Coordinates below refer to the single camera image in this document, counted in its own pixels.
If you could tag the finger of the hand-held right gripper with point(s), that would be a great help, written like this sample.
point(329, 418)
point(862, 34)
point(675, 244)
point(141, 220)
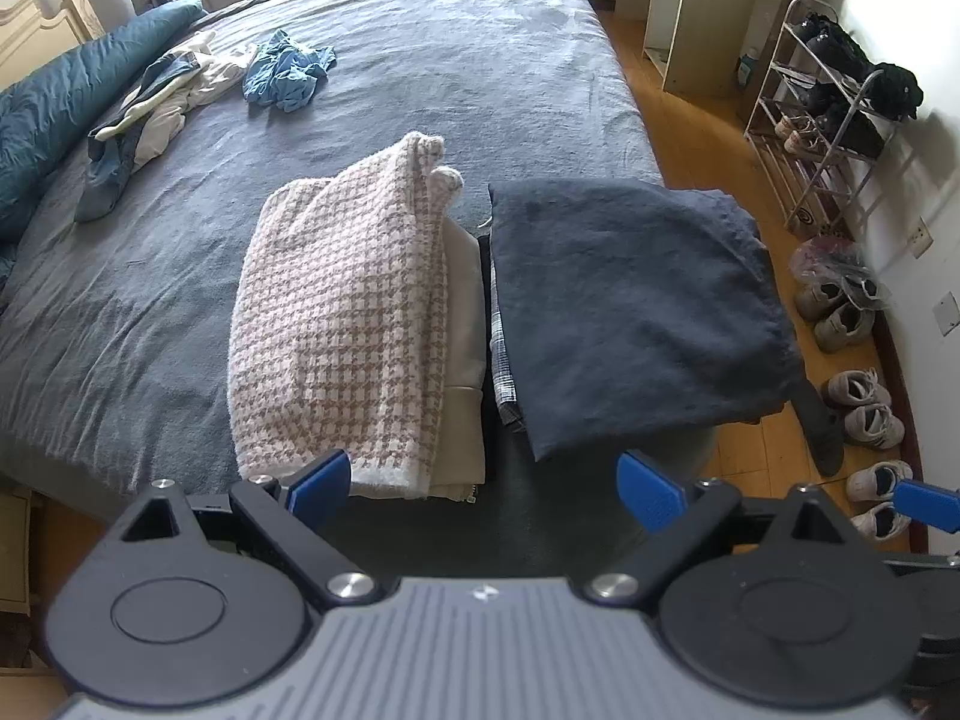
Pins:
point(930, 504)

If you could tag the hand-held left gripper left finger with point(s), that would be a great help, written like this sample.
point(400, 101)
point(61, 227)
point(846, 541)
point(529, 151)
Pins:
point(322, 487)

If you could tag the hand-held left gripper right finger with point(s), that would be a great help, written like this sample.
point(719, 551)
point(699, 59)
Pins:
point(652, 491)

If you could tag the dark navy pants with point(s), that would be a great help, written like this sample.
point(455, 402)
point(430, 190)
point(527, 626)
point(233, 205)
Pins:
point(637, 300)

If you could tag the row of pale sneakers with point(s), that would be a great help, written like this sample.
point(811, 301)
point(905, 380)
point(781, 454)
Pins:
point(862, 390)

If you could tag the black slipper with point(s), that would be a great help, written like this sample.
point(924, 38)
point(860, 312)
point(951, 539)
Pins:
point(821, 427)

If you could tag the pink houndstooth sweater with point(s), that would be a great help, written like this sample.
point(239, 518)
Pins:
point(337, 315)

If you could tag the plaid folded garment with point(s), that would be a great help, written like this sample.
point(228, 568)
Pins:
point(504, 375)

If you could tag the beige folded garment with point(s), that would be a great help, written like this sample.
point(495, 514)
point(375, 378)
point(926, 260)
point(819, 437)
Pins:
point(465, 360)

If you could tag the clear plastic bag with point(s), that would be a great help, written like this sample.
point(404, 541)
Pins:
point(825, 255)

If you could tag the cream nightstand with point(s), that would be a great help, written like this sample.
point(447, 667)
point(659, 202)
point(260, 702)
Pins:
point(19, 555)

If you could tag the light blue garment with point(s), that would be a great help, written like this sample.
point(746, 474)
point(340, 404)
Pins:
point(285, 79)

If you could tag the black bag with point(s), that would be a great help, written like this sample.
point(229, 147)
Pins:
point(896, 90)

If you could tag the blue and white bottle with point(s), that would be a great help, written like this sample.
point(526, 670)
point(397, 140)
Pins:
point(749, 67)

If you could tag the metal shoe rack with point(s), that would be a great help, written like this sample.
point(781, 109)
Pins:
point(766, 69)

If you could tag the cluster of black shoes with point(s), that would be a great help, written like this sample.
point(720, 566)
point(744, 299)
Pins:
point(832, 45)

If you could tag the cream desk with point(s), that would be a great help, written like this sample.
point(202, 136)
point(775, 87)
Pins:
point(697, 15)

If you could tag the cream carved headboard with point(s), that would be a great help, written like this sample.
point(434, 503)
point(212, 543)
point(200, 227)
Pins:
point(30, 45)

